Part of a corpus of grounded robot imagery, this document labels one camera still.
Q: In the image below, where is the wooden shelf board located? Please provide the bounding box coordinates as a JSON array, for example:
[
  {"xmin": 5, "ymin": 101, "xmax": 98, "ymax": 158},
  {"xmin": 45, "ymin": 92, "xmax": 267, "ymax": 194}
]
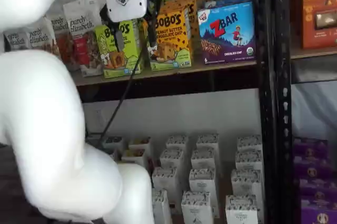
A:
[
  {"xmin": 290, "ymin": 46, "xmax": 337, "ymax": 60},
  {"xmin": 70, "ymin": 60, "xmax": 257, "ymax": 87}
]

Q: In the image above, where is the black metal shelf rack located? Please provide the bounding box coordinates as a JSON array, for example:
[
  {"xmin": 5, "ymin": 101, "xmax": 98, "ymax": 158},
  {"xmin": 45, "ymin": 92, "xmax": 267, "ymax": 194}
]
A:
[{"xmin": 75, "ymin": 0, "xmax": 293, "ymax": 224}]

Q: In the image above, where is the large orange product box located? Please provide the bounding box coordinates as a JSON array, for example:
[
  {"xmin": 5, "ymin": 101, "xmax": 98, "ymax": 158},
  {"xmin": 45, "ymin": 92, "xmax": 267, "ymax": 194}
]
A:
[{"xmin": 301, "ymin": 0, "xmax": 337, "ymax": 50}]

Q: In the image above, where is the purple product box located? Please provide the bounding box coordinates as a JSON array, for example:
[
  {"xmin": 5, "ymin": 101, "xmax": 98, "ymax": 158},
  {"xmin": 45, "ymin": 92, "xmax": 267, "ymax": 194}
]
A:
[
  {"xmin": 294, "ymin": 155, "xmax": 333, "ymax": 180},
  {"xmin": 293, "ymin": 136, "xmax": 329, "ymax": 162},
  {"xmin": 299, "ymin": 178, "xmax": 337, "ymax": 204},
  {"xmin": 300, "ymin": 200, "xmax": 337, "ymax": 224}
]

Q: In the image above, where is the white carton with colourful print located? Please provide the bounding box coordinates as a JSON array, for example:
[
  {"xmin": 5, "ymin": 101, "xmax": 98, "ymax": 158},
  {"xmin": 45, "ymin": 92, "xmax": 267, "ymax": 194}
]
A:
[
  {"xmin": 102, "ymin": 136, "xmax": 125, "ymax": 156},
  {"xmin": 120, "ymin": 148, "xmax": 148, "ymax": 169},
  {"xmin": 128, "ymin": 137, "xmax": 152, "ymax": 154}
]

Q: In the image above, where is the white patterned carton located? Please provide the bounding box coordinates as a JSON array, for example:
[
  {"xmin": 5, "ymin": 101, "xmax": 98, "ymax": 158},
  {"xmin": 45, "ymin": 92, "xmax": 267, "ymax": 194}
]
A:
[
  {"xmin": 189, "ymin": 168, "xmax": 218, "ymax": 196},
  {"xmin": 236, "ymin": 134, "xmax": 263, "ymax": 154},
  {"xmin": 152, "ymin": 189, "xmax": 172, "ymax": 224},
  {"xmin": 160, "ymin": 148, "xmax": 185, "ymax": 172},
  {"xmin": 196, "ymin": 134, "xmax": 220, "ymax": 154},
  {"xmin": 191, "ymin": 149, "xmax": 218, "ymax": 172},
  {"xmin": 235, "ymin": 150, "xmax": 263, "ymax": 172},
  {"xmin": 231, "ymin": 169, "xmax": 264, "ymax": 198},
  {"xmin": 225, "ymin": 195, "xmax": 259, "ymax": 224},
  {"xmin": 181, "ymin": 191, "xmax": 215, "ymax": 224},
  {"xmin": 166, "ymin": 135, "xmax": 189, "ymax": 154},
  {"xmin": 152, "ymin": 166, "xmax": 182, "ymax": 203}
]

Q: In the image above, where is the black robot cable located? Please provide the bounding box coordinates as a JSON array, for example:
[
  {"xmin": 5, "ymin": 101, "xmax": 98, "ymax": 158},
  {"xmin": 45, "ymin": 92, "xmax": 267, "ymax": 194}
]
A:
[{"xmin": 97, "ymin": 0, "xmax": 158, "ymax": 147}]

